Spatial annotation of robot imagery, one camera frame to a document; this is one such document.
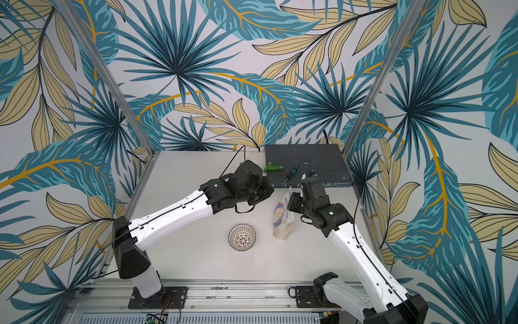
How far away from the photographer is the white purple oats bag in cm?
78

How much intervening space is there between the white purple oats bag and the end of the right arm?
0.36 feet

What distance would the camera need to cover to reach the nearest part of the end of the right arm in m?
0.50
